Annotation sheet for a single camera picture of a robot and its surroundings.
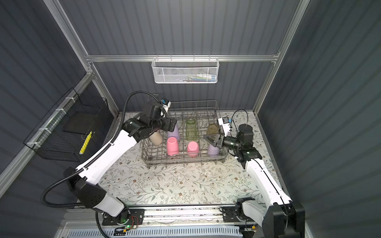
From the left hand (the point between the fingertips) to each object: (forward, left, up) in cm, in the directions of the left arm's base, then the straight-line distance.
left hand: (169, 118), depth 74 cm
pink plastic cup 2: (-7, -12, -19) cm, 23 cm away
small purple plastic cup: (-7, -23, -21) cm, 32 cm away
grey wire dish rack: (+32, -22, -27) cm, 47 cm away
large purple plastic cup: (+6, -1, -20) cm, 21 cm away
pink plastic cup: (-4, +1, -20) cm, 21 cm away
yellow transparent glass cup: (+8, -24, -19) cm, 32 cm away
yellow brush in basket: (-12, +39, -4) cm, 41 cm away
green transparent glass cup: (+8, -11, -20) cm, 24 cm away
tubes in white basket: (+31, -18, +4) cm, 36 cm away
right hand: (-9, -19, -4) cm, 22 cm away
